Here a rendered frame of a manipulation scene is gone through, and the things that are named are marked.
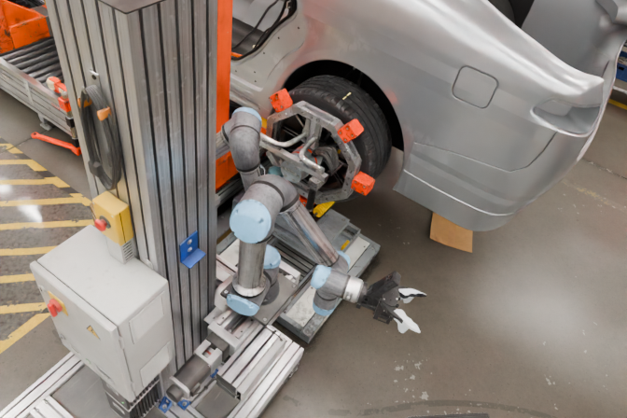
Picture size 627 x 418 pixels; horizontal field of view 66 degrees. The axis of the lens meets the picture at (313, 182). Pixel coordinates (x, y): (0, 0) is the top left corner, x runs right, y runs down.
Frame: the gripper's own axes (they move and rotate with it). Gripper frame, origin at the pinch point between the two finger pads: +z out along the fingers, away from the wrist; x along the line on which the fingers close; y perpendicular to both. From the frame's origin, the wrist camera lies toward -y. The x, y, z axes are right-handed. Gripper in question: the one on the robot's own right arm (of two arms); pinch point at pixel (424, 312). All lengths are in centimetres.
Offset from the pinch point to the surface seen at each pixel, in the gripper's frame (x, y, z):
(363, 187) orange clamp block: -88, 25, -33
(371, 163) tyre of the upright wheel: -97, 16, -33
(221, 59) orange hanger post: -81, -20, -110
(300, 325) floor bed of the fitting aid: -63, 108, -41
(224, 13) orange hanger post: -79, -41, -109
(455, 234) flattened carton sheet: -179, 99, 35
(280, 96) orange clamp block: -100, -1, -86
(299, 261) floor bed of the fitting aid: -108, 109, -58
